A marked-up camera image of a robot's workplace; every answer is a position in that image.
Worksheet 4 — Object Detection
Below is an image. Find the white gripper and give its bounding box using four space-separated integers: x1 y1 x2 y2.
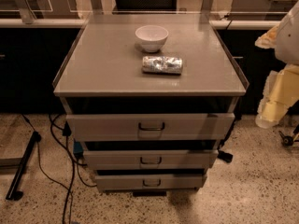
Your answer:
255 25 299 129

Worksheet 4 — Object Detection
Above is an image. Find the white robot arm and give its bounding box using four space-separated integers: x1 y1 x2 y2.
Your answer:
255 2 299 129

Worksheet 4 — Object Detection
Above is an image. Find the grey drawer cabinet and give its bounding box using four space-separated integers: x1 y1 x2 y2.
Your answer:
54 14 249 192

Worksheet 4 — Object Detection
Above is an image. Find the grey middle drawer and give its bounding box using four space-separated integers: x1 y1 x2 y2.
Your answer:
84 150 218 170

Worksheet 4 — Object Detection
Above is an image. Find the grey drawer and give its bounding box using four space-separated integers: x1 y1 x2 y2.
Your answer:
84 150 218 170
95 174 206 191
66 113 235 142

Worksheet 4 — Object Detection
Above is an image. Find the grey top drawer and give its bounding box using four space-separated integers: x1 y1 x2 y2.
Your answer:
66 113 235 142

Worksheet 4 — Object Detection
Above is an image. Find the grey bottom drawer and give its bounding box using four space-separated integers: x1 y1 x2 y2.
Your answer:
95 174 206 191

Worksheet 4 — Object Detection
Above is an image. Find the black caster wheel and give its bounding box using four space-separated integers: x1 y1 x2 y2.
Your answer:
278 126 299 147

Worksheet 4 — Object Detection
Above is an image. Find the white ceramic bowl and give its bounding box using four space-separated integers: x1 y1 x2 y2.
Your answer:
135 25 169 53

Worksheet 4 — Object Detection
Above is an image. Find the crumpled silver can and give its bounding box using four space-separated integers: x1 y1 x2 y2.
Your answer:
142 56 183 75

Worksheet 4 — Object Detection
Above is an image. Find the black power plug right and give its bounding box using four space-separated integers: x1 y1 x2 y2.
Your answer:
218 150 233 163

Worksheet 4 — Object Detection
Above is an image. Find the blue box behind cabinet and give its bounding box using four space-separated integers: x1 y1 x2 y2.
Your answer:
73 141 83 159

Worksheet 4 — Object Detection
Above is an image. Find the black floor cable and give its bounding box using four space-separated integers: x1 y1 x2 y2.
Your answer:
21 113 97 224

